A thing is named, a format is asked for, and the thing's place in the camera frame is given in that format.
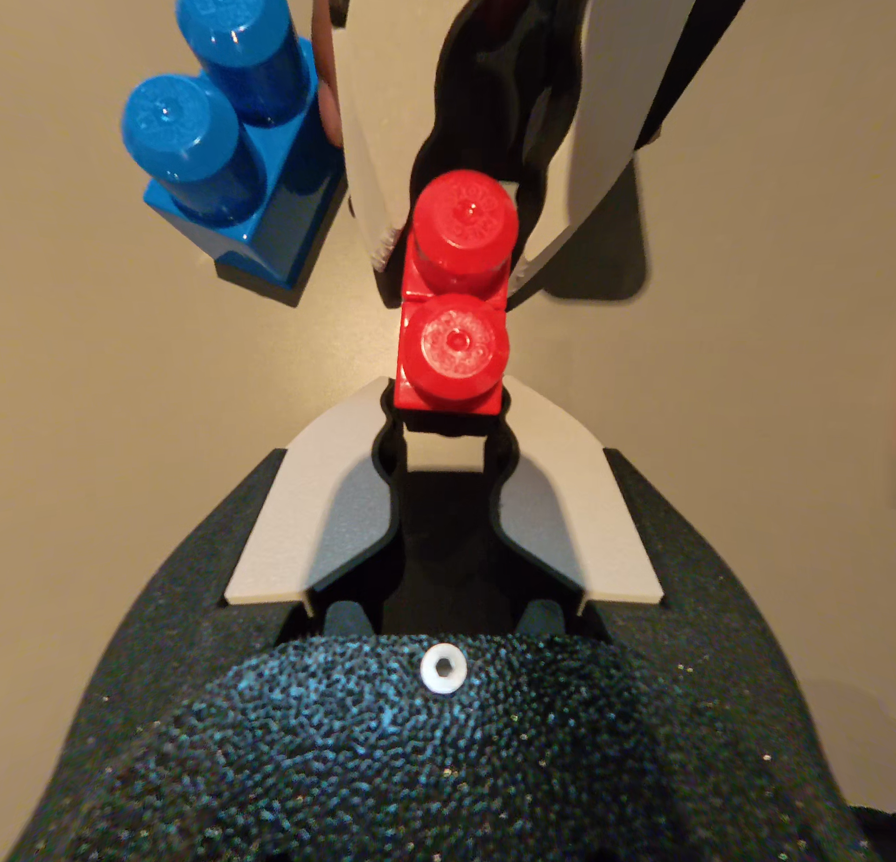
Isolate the blue two-stud mega block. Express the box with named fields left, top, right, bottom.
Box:
left=121, top=0, right=349, bottom=291

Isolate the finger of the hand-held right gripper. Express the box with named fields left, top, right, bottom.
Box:
left=510, top=0, right=713, bottom=294
left=335, top=0, right=506, bottom=273

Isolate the red one-stud mega block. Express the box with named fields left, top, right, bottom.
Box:
left=393, top=294, right=511, bottom=417
left=401, top=169, right=521, bottom=310

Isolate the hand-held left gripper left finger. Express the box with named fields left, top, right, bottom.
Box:
left=223, top=375, right=401, bottom=616

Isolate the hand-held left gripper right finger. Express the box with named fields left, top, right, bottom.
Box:
left=497, top=374, right=665, bottom=616

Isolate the person's right hand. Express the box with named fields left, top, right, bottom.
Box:
left=311, top=0, right=345, bottom=149

